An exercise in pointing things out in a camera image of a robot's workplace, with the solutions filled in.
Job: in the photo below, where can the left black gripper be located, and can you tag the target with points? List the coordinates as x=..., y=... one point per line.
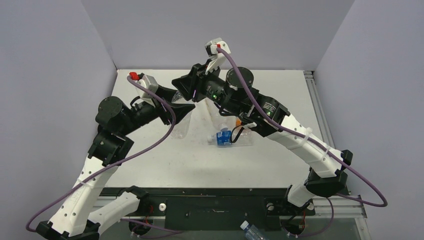
x=163, y=113

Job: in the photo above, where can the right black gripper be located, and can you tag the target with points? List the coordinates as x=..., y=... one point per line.
x=196, y=84

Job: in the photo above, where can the clear bottle blue-white cap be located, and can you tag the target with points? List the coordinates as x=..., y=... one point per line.
x=180, y=130

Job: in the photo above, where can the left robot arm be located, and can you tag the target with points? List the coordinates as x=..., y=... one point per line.
x=76, y=219

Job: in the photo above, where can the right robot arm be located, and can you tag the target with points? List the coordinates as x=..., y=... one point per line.
x=326, y=175

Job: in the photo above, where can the large clear empty bottle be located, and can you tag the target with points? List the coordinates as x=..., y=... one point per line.
x=221, y=123

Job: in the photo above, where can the clear bottle blue label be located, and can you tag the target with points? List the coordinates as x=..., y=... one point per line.
x=231, y=138

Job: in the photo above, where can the orange drink bottle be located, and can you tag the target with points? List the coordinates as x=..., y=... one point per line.
x=238, y=122

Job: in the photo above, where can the water bottle under table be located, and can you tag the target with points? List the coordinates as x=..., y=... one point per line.
x=251, y=232

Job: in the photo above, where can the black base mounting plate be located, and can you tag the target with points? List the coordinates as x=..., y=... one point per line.
x=219, y=209

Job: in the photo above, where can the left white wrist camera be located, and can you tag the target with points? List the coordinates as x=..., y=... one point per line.
x=146, y=81

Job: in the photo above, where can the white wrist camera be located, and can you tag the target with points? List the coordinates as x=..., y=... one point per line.
x=146, y=81
x=216, y=59

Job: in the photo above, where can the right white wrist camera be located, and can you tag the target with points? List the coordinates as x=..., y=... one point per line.
x=216, y=59

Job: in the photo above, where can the aluminium frame rail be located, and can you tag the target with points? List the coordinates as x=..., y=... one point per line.
x=318, y=108

